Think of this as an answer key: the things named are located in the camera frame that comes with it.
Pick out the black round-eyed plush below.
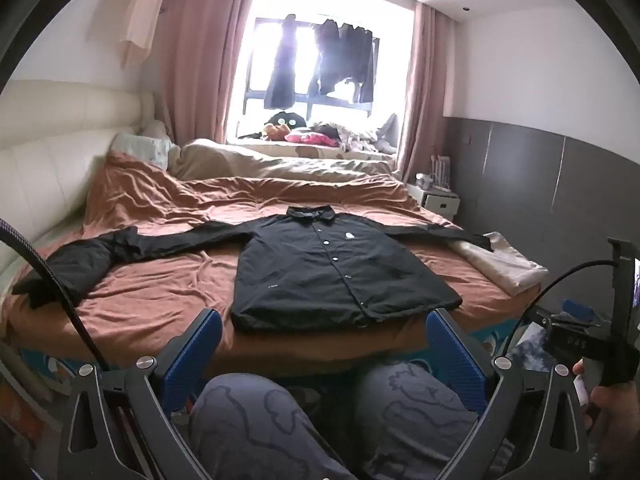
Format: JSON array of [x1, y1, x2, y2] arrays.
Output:
[[266, 110, 307, 130]]

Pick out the light green pillow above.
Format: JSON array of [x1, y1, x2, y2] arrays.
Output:
[[110, 132, 179, 170]]

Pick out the folded beige cloth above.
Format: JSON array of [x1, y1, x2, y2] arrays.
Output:
[[449, 232, 549, 297]]

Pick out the hanging dark trousers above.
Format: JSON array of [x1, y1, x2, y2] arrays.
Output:
[[264, 14, 297, 110]]

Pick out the dark garment on bed edge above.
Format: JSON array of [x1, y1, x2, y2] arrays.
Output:
[[12, 237, 114, 309]]

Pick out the right pink curtain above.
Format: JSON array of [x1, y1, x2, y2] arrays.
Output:
[[398, 3, 454, 182]]

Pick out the hanging dark shirt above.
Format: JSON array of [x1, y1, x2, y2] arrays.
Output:
[[308, 20, 378, 104]]

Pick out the pink plush toy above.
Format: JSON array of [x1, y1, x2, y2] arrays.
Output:
[[285, 128, 340, 148]]

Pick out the left pink curtain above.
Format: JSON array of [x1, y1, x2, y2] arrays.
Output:
[[160, 0, 253, 145]]

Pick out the black cable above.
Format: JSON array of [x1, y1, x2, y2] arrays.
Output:
[[0, 218, 111, 371]]

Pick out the person's right patterned leg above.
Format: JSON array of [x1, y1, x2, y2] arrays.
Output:
[[343, 362, 478, 479]]

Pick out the person's right hand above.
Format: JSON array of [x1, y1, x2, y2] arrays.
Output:
[[584, 382, 639, 479]]

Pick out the hanging cream cloth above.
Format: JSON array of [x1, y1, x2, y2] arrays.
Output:
[[119, 0, 164, 67]]

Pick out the white bedside cabinet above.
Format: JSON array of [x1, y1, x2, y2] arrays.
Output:
[[407, 184, 460, 221]]

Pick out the pink curtain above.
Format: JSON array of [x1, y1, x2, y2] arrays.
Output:
[[160, 0, 253, 145], [398, 3, 454, 182]]

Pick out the black button-up jacket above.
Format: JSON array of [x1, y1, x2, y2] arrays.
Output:
[[93, 204, 494, 334]]

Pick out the beige blanket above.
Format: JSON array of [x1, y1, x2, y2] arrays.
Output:
[[167, 139, 393, 183]]

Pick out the cream padded headboard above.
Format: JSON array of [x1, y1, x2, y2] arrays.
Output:
[[1, 80, 155, 242]]

